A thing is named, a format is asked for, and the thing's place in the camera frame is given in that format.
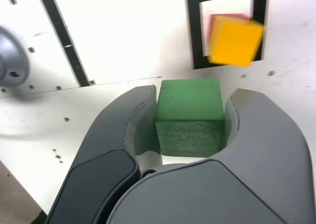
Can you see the green cube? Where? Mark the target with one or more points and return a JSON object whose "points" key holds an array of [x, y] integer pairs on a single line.
{"points": [[190, 105]]}

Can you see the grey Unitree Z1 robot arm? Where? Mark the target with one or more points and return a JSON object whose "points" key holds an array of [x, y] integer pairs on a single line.
{"points": [[12, 60]]}

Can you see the black tape square outline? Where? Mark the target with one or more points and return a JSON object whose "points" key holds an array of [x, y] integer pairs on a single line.
{"points": [[195, 36]]}

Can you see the red cube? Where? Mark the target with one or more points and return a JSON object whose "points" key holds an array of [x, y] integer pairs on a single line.
{"points": [[211, 22]]}

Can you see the black tape strip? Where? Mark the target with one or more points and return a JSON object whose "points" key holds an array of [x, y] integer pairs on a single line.
{"points": [[64, 36]]}

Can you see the yellow cube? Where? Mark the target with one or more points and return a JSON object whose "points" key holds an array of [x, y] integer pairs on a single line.
{"points": [[237, 43]]}

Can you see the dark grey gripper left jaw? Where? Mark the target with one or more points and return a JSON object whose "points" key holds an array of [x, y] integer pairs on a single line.
{"points": [[103, 159]]}

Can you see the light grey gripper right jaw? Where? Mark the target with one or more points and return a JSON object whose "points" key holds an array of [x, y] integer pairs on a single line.
{"points": [[222, 194]]}

